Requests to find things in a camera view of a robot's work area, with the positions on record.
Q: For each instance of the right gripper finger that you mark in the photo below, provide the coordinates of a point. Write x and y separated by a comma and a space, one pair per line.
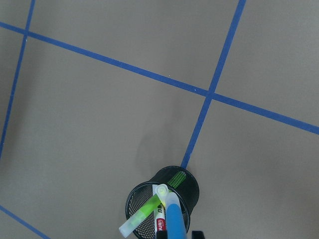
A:
197, 235

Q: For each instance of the blue marker pen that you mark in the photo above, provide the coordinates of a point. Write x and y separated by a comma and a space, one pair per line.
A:
174, 219

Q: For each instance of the red capped white marker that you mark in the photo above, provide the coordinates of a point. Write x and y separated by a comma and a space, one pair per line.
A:
159, 219

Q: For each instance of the green highlighter pen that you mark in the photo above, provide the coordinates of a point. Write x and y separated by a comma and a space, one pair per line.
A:
139, 216

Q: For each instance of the black mesh pen cup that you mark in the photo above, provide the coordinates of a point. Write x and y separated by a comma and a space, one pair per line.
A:
151, 195

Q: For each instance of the yellow highlighter pen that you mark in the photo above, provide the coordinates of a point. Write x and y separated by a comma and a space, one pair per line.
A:
163, 194

